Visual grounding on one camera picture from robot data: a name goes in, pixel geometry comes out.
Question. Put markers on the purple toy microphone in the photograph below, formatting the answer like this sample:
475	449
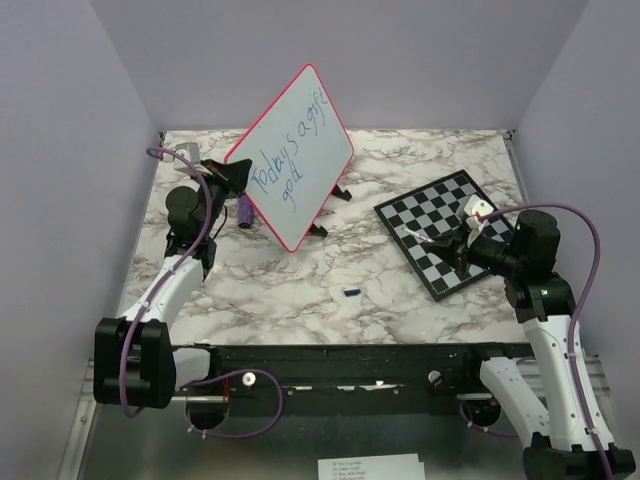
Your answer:
245	213

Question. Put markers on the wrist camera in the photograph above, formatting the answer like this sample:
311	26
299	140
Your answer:
473	215
190	151

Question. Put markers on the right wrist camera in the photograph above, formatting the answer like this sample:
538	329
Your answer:
473	215

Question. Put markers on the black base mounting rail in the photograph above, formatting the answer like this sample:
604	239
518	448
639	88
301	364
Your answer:
349	380

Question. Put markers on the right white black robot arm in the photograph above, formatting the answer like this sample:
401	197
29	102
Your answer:
563	434

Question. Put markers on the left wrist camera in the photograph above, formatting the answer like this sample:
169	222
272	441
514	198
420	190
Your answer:
190	151

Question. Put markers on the pink framed whiteboard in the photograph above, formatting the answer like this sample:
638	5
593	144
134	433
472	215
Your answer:
299	149

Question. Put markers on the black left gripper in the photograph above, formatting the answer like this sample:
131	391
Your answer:
231	176

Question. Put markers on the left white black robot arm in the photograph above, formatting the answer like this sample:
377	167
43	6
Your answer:
135	364

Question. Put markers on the black white chessboard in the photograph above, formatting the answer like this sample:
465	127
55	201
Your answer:
429	212

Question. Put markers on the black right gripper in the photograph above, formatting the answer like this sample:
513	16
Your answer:
453	246

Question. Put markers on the white blue whiteboard marker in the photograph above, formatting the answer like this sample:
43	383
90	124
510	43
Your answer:
419	236

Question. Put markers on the white instruction paper sheet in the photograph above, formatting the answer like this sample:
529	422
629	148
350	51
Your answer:
384	467

